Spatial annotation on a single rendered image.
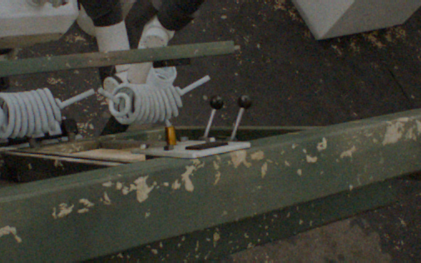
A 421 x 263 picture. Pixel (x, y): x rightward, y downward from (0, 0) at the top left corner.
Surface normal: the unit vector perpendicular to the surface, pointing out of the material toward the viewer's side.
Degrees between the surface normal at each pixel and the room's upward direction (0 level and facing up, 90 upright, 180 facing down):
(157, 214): 31
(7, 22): 68
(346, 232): 0
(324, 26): 90
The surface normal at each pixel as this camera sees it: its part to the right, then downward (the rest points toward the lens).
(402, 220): 0.42, -0.50
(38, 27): 0.51, 0.61
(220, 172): 0.56, 0.01
